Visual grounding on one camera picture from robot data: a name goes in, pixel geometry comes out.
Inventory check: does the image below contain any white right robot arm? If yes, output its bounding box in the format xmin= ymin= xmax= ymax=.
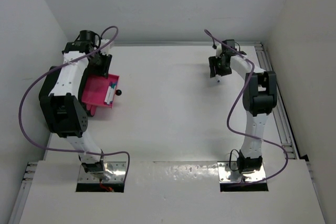
xmin=208 ymin=39 xmax=277 ymax=173

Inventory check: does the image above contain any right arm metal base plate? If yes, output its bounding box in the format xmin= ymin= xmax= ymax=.
xmin=217 ymin=161 xmax=266 ymax=184

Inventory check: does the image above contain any pink top drawer tray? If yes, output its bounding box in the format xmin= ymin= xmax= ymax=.
xmin=81 ymin=74 xmax=120 ymax=108

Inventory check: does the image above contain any purple cap white marker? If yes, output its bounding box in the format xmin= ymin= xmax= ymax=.
xmin=109 ymin=84 xmax=116 ymax=104

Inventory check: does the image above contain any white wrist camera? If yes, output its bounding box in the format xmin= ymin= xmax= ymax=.
xmin=100 ymin=39 xmax=114 ymax=55
xmin=212 ymin=44 xmax=222 ymax=58

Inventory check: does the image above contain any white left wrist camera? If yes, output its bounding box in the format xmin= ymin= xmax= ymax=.
xmin=100 ymin=39 xmax=114 ymax=55

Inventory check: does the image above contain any light blue cap marker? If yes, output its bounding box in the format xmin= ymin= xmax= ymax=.
xmin=104 ymin=85 xmax=112 ymax=104

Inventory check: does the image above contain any teal cap white marker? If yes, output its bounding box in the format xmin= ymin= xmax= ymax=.
xmin=105 ymin=82 xmax=114 ymax=104

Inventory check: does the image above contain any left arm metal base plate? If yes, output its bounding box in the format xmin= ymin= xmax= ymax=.
xmin=77 ymin=162 xmax=127 ymax=184

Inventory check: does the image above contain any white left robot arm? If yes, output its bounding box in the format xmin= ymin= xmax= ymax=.
xmin=39 ymin=30 xmax=113 ymax=182

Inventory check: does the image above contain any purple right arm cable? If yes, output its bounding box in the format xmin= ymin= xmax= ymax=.
xmin=204 ymin=29 xmax=289 ymax=187

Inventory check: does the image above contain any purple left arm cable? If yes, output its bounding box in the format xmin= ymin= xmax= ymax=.
xmin=18 ymin=26 xmax=130 ymax=175

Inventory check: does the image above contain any black drawer cabinet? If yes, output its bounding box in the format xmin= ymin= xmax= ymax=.
xmin=38 ymin=69 xmax=94 ymax=117

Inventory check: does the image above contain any black round knob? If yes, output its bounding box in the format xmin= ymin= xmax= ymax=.
xmin=115 ymin=90 xmax=122 ymax=96

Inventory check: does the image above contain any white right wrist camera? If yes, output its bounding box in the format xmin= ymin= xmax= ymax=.
xmin=212 ymin=44 xmax=222 ymax=58

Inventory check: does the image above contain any pink drawer tray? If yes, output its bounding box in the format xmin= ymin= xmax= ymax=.
xmin=81 ymin=74 xmax=120 ymax=108
xmin=84 ymin=104 xmax=97 ymax=117

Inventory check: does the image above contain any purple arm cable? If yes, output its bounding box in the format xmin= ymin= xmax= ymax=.
xmin=18 ymin=26 xmax=130 ymax=175
xmin=204 ymin=29 xmax=289 ymax=187

